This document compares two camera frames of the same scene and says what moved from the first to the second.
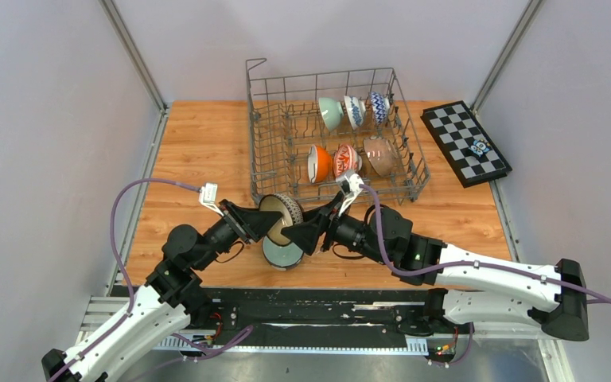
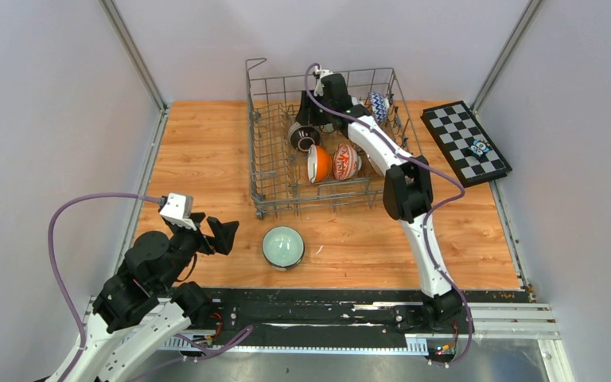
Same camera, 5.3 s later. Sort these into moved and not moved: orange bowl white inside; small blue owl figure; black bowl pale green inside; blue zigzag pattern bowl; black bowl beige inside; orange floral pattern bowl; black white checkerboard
Moved: black bowl beige inside
Not moved: small blue owl figure; orange floral pattern bowl; black white checkerboard; orange bowl white inside; black bowl pale green inside; blue zigzag pattern bowl
